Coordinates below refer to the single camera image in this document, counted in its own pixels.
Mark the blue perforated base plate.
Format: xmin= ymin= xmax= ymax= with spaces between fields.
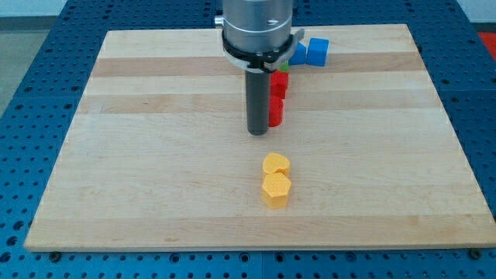
xmin=1 ymin=0 xmax=495 ymax=278

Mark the blue cube block right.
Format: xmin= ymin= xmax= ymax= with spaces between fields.
xmin=306 ymin=37 xmax=329 ymax=67

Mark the red circle block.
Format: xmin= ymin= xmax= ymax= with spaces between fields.
xmin=268 ymin=95 xmax=284 ymax=127

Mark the wooden board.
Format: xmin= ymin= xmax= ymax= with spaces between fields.
xmin=25 ymin=24 xmax=495 ymax=252

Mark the red star block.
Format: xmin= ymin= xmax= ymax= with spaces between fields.
xmin=270 ymin=71 xmax=289 ymax=99

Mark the yellow hexagon block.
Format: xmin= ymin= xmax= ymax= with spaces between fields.
xmin=261 ymin=172 xmax=291 ymax=208

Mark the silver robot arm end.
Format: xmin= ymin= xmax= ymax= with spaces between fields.
xmin=221 ymin=0 xmax=305 ymax=74

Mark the green block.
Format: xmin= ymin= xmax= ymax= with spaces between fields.
xmin=279 ymin=61 xmax=289 ymax=72

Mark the blue block left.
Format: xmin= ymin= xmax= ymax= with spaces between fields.
xmin=288 ymin=43 xmax=307 ymax=66

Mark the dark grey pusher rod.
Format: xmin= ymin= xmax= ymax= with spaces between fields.
xmin=245 ymin=71 xmax=270 ymax=136

